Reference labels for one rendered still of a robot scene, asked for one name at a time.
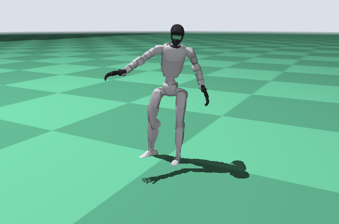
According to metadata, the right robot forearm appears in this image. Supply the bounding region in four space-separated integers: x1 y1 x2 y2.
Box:
121 56 141 76

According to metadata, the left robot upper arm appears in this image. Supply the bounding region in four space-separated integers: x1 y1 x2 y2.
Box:
185 47 200 72

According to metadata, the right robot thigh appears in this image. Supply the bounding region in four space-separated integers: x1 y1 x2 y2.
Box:
147 87 163 129

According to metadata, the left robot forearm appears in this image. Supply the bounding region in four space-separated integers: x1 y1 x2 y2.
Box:
195 64 206 90

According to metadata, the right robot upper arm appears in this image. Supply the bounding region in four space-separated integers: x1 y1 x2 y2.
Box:
136 45 164 66

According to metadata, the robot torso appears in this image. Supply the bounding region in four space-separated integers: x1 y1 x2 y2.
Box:
160 43 186 96

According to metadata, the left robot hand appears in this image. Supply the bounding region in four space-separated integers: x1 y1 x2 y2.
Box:
201 85 209 106

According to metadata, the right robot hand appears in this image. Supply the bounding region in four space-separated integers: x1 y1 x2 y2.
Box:
104 69 127 81

